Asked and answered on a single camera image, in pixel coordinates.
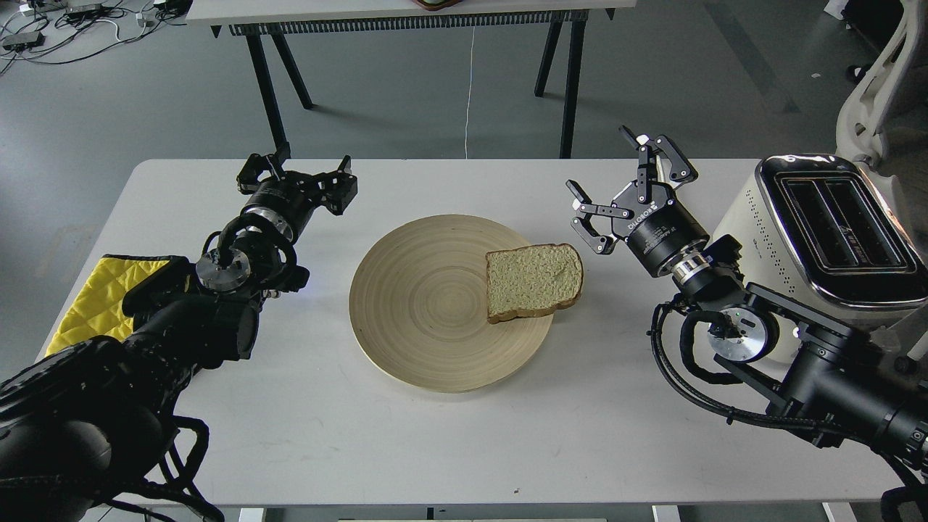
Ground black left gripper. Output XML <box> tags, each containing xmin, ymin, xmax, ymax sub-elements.
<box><xmin>236</xmin><ymin>152</ymin><xmax>358</xmax><ymax>233</ymax></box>

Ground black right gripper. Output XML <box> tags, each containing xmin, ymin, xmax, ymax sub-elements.
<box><xmin>565</xmin><ymin>125</ymin><xmax>711</xmax><ymax>278</ymax></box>

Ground slice of bread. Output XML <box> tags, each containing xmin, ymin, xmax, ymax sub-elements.
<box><xmin>485</xmin><ymin>244</ymin><xmax>584</xmax><ymax>323</ymax></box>

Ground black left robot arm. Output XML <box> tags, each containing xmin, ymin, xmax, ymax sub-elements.
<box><xmin>1</xmin><ymin>144</ymin><xmax>358</xmax><ymax>521</ymax></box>

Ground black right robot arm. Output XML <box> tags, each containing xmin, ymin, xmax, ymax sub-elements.
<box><xmin>566</xmin><ymin>127</ymin><xmax>926</xmax><ymax>521</ymax></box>

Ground cream two-slot toaster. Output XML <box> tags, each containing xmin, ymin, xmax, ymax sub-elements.
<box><xmin>713</xmin><ymin>154</ymin><xmax>926</xmax><ymax>331</ymax></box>

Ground background table with black legs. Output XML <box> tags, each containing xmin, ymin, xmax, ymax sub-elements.
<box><xmin>185</xmin><ymin>1</ymin><xmax>636</xmax><ymax>159</ymax></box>

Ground round wooden plate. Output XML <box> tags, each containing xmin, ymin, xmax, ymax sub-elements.
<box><xmin>349</xmin><ymin>214</ymin><xmax>553</xmax><ymax>393</ymax></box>

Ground brown object on background table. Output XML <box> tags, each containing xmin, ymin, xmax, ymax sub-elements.
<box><xmin>413</xmin><ymin>0</ymin><xmax>460</xmax><ymax>11</ymax></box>

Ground yellow quilted cloth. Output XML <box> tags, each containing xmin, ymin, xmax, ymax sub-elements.
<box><xmin>43</xmin><ymin>254</ymin><xmax>188</xmax><ymax>357</ymax></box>

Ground white hanging cable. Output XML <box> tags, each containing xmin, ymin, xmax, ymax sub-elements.
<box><xmin>464</xmin><ymin>26</ymin><xmax>477</xmax><ymax>160</ymax></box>

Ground cables and power strips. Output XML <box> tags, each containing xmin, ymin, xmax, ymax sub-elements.
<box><xmin>0</xmin><ymin>0</ymin><xmax>194</xmax><ymax>75</ymax></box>

